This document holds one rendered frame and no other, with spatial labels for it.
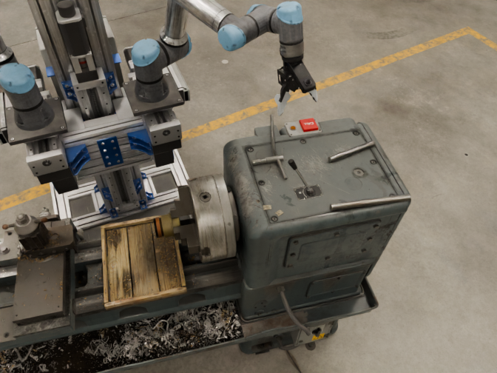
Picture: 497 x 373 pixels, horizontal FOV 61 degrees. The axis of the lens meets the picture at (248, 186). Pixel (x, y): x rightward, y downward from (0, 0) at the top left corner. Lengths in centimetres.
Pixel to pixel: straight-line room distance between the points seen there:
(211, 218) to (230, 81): 261
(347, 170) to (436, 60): 323
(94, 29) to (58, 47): 16
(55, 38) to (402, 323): 231
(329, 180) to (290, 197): 16
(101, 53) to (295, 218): 111
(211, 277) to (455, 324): 165
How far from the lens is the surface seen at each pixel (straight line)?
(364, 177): 157
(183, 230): 154
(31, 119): 192
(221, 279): 171
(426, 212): 325
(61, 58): 199
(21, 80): 183
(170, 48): 188
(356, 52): 451
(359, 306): 210
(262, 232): 137
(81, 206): 285
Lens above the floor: 240
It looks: 51 degrees down
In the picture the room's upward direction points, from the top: 4 degrees clockwise
